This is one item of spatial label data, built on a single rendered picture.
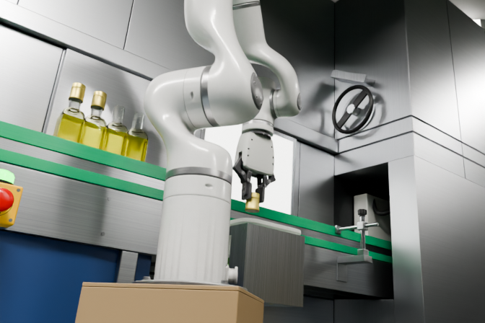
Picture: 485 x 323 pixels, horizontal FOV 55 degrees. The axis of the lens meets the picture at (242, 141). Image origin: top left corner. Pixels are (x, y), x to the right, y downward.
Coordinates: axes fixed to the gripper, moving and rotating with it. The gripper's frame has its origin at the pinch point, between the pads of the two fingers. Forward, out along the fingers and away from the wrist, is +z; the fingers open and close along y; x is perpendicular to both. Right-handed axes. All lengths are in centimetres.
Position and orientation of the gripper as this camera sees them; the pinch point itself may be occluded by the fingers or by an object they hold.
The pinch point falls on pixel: (252, 193)
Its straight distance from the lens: 117.2
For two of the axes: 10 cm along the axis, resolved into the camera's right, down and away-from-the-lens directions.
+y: -7.8, -2.9, -5.6
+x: 6.2, -2.5, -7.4
